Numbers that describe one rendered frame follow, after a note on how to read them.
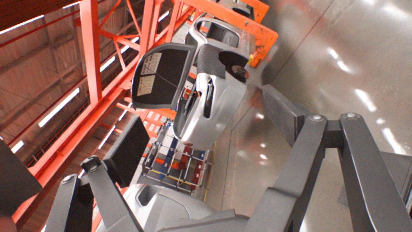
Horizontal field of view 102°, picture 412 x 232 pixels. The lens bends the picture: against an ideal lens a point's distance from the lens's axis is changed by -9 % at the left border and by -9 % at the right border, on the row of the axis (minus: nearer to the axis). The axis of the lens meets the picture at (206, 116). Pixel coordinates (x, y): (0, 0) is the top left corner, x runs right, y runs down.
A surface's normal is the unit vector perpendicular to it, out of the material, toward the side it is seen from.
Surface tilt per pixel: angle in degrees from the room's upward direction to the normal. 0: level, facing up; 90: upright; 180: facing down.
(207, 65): 87
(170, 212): 90
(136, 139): 142
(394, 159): 0
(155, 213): 90
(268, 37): 90
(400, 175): 0
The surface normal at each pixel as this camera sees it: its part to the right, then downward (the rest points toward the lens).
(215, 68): 0.11, -0.40
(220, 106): 0.02, 0.30
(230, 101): 0.27, 0.22
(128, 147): 0.97, -0.23
